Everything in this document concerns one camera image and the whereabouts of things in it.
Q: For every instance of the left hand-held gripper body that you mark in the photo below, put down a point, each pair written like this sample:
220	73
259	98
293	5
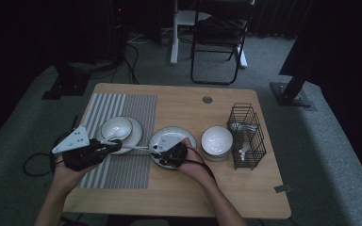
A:
81	155

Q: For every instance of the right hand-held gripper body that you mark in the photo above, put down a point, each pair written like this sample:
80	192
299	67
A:
176	155

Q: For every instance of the white ceramic spoon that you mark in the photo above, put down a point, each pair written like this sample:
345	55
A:
252	128
114	131
237	126

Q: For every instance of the white bowl with dark rim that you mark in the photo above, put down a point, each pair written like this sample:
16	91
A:
122	125
217	158
217	139

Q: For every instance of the white plate with dark rim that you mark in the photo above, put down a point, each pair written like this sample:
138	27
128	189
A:
172	131
136	133

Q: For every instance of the person's right hand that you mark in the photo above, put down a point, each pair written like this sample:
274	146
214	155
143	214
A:
196	169

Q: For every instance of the person's left hand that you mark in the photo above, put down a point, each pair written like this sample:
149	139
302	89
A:
66	179

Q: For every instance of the grey striped placemat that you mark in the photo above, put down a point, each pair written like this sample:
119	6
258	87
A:
128	169

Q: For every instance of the small black bar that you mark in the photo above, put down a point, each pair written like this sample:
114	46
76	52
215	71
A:
74	121

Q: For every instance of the grey round table grommet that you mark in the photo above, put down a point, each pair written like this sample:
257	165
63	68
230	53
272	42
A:
207	100

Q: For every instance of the black stand base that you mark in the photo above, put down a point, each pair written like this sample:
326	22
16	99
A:
69	84

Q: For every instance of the dark equipment cabinet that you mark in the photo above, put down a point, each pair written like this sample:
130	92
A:
118	31

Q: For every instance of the grey tape piece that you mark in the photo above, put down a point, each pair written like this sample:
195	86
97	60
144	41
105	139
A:
283	188

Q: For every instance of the black metal stand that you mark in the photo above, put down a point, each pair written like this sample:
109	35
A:
290	91

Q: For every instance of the black folding chair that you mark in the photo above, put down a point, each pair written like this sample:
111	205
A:
226	9

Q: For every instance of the dark curtain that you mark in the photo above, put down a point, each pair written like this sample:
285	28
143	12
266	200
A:
273	19

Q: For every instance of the white desk frame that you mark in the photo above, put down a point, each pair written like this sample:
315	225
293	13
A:
175	47

